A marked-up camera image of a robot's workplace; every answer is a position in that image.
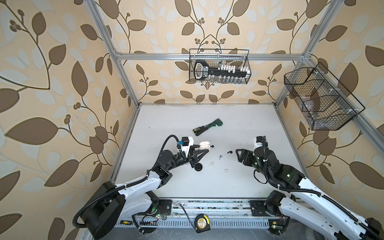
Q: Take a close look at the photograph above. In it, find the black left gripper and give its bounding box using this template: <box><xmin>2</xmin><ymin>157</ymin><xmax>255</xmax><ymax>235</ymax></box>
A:
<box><xmin>165</xmin><ymin>145</ymin><xmax>207</xmax><ymax>173</ymax></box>

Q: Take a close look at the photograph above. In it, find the yellow handled screwdriver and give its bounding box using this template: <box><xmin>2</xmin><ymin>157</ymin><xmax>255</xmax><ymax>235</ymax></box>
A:
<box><xmin>119</xmin><ymin>221</ymin><xmax>132</xmax><ymax>226</ymax></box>

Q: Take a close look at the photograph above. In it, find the black wire basket right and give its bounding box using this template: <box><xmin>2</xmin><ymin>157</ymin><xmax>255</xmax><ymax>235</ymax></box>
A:
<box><xmin>284</xmin><ymin>63</ymin><xmax>366</xmax><ymax>131</ymax></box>

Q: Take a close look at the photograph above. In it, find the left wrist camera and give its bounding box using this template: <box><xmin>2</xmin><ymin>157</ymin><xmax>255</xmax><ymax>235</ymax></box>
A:
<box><xmin>178</xmin><ymin>137</ymin><xmax>194</xmax><ymax>157</ymax></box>

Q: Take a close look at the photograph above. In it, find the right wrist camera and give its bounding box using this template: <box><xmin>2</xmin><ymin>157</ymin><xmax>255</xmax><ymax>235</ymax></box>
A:
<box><xmin>253</xmin><ymin>136</ymin><xmax>264</xmax><ymax>149</ymax></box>

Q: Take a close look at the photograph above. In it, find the beige earbud charging case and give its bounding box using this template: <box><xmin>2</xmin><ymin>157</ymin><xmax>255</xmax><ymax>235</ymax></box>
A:
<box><xmin>199</xmin><ymin>141</ymin><xmax>211</xmax><ymax>150</ymax></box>

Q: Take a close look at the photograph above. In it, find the black earbud case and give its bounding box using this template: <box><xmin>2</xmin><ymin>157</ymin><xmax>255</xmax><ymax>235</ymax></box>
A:
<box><xmin>194</xmin><ymin>163</ymin><xmax>203</xmax><ymax>172</ymax></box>

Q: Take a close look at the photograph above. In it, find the aluminium frame post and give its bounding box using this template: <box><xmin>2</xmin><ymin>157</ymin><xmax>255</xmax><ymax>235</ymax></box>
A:
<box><xmin>274</xmin><ymin>0</ymin><xmax>344</xmax><ymax>109</ymax></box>

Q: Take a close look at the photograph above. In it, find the yellow black tape measure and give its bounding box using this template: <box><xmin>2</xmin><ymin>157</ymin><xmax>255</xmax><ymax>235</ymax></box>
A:
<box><xmin>194</xmin><ymin>214</ymin><xmax>212</xmax><ymax>234</ymax></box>

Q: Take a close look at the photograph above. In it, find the green rivet gun tool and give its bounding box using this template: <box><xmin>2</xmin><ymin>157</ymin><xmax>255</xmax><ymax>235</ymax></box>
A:
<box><xmin>193</xmin><ymin>119</ymin><xmax>223</xmax><ymax>136</ymax></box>

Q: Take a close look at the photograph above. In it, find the black wire basket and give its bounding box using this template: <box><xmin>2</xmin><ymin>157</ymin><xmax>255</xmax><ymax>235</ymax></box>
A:
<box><xmin>189</xmin><ymin>48</ymin><xmax>252</xmax><ymax>85</ymax></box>
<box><xmin>284</xmin><ymin>63</ymin><xmax>366</xmax><ymax>131</ymax></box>

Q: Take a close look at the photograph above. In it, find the black socket set holder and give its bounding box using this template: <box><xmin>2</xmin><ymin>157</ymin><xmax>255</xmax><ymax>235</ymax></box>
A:
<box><xmin>193</xmin><ymin>60</ymin><xmax>251</xmax><ymax>80</ymax></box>

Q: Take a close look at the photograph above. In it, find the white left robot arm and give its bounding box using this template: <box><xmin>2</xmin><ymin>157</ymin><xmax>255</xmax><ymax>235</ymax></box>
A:
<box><xmin>72</xmin><ymin>135</ymin><xmax>212</xmax><ymax>240</ymax></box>

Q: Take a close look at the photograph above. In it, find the black wire basket back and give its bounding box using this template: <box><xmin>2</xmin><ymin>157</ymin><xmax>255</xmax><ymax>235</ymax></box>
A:
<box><xmin>189</xmin><ymin>48</ymin><xmax>252</xmax><ymax>85</ymax></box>

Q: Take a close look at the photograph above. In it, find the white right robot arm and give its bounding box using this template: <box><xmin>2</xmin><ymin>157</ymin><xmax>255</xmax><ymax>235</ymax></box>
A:
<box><xmin>236</xmin><ymin>136</ymin><xmax>382</xmax><ymax>240</ymax></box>

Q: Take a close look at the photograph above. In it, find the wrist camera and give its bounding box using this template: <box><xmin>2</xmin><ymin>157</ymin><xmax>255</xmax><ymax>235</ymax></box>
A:
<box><xmin>178</xmin><ymin>137</ymin><xmax>194</xmax><ymax>157</ymax></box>
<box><xmin>253</xmin><ymin>136</ymin><xmax>264</xmax><ymax>149</ymax></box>

